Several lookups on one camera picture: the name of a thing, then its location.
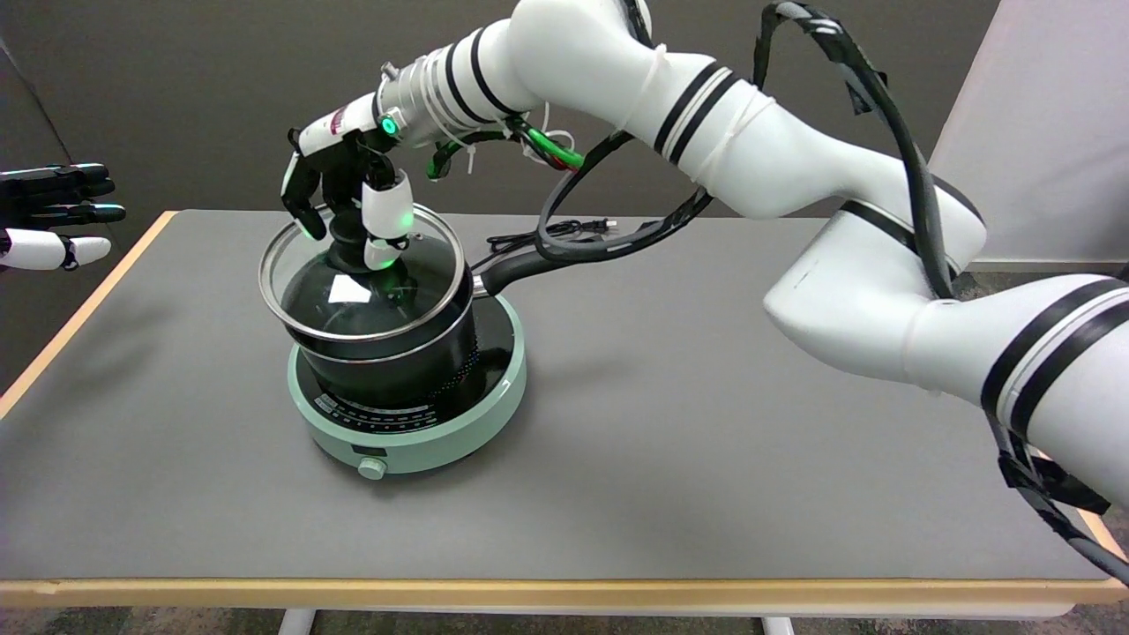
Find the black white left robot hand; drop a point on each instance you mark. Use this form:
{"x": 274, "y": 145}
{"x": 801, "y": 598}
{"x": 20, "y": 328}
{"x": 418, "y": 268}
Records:
{"x": 40, "y": 249}

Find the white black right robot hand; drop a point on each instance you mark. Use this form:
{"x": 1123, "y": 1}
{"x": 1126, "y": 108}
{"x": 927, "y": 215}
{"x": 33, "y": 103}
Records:
{"x": 340, "y": 145}

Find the glass pot lid black knob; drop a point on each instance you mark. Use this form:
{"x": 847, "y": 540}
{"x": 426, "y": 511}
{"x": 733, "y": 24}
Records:
{"x": 295, "y": 291}

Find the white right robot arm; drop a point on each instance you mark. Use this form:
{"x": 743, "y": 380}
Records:
{"x": 794, "y": 150}

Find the mint green induction cooker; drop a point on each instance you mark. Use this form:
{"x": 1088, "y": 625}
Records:
{"x": 414, "y": 445}

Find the white table leg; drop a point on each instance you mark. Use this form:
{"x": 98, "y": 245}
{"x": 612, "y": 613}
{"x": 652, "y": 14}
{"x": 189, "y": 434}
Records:
{"x": 296, "y": 622}
{"x": 778, "y": 626}

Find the grey table mat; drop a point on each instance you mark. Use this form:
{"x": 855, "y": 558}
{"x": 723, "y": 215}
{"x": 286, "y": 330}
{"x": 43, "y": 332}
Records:
{"x": 706, "y": 423}

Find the white partition panel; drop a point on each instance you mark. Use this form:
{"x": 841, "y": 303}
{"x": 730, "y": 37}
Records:
{"x": 1050, "y": 115}

